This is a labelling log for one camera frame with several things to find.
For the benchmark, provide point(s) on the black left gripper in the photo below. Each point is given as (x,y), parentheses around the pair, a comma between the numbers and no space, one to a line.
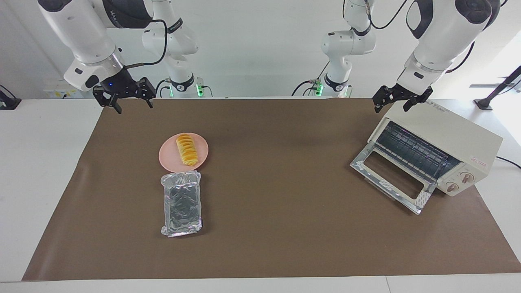
(403,91)

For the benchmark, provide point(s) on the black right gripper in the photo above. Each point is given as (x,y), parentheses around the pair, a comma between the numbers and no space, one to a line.
(118,83)

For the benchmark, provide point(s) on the sliced orange bread loaf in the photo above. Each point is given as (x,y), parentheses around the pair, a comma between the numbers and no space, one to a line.
(187,150)

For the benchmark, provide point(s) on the aluminium foil tray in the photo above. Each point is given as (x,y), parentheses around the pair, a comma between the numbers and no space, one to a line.
(183,203)

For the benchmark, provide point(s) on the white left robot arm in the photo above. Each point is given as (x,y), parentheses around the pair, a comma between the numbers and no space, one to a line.
(439,36)

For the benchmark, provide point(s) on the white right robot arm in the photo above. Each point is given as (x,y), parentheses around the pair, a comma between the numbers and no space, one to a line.
(81,32)

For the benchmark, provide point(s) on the metal oven rack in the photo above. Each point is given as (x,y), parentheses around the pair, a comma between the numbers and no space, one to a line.
(415,148)

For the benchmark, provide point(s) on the cream toaster oven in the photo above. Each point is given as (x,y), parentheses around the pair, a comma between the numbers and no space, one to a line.
(452,134)

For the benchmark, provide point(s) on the glass oven door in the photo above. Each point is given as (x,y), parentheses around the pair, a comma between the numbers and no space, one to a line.
(390,177)

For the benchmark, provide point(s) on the cream oven knob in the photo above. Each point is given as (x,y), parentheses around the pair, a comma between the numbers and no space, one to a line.
(468,177)
(452,187)

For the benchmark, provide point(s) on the white power strip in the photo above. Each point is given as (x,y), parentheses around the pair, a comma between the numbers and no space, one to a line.
(61,91)

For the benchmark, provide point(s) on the pink round plate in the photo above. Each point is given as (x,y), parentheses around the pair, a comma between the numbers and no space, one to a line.
(169,156)

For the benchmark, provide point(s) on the brown table mat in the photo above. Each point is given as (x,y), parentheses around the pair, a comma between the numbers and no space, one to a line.
(285,203)

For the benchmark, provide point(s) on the black camera stand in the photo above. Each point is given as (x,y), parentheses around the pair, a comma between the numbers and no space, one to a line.
(494,93)
(8,101)

